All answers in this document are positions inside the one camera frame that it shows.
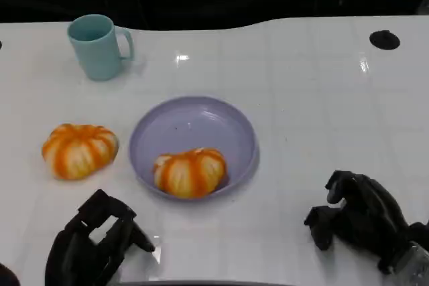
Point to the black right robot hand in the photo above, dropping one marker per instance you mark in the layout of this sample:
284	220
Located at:
372	219

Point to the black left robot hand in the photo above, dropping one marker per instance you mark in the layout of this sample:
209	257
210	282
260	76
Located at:
77	252

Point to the pale green mug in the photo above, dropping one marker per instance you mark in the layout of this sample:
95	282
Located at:
97	55

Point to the orange and white bread roll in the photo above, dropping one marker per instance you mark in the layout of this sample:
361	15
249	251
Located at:
189	172
79	150

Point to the lilac plate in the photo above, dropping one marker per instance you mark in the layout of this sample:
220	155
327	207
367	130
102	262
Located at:
191	125

